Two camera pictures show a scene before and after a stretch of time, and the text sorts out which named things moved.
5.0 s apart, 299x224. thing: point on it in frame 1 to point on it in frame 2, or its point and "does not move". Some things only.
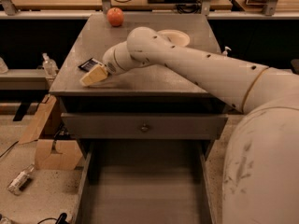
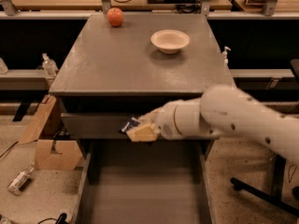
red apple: x=115 y=17 does not move
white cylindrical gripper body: x=109 y=63 to x=165 y=120
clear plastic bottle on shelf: x=49 y=66 does not move
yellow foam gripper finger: x=101 y=72 to x=142 y=133
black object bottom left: x=62 y=219 does not move
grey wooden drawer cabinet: x=145 y=113 does not move
